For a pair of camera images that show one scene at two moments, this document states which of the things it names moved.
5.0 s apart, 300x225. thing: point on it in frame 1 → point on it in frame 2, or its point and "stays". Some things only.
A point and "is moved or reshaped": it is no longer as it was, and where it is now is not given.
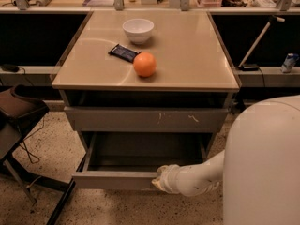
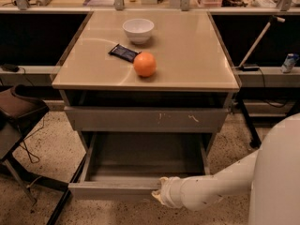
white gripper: (169, 177) → (170, 191)
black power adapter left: (9, 67) stays
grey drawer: (130, 160) is moved or reshaped
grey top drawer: (147, 119) stays
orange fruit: (144, 64) stays
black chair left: (19, 112) stays
